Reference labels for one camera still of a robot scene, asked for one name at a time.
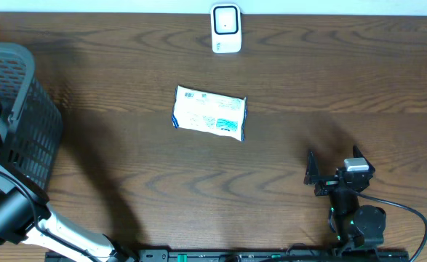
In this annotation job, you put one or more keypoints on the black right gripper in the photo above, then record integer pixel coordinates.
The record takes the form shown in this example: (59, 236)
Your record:
(327, 183)

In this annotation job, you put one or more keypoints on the white snack bag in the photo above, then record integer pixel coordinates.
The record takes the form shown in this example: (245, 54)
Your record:
(209, 112)

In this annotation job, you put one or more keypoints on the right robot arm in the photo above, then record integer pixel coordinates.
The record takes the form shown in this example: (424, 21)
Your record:
(358, 227)

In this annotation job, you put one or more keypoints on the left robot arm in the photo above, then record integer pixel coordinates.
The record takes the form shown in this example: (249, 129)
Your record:
(27, 217)

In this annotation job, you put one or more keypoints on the white barcode scanner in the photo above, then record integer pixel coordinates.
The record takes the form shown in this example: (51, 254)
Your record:
(226, 28)

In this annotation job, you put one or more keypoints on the grey plastic basket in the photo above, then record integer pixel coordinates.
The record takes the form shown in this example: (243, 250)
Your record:
(30, 123)

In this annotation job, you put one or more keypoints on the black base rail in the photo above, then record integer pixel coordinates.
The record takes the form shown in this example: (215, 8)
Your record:
(250, 256)

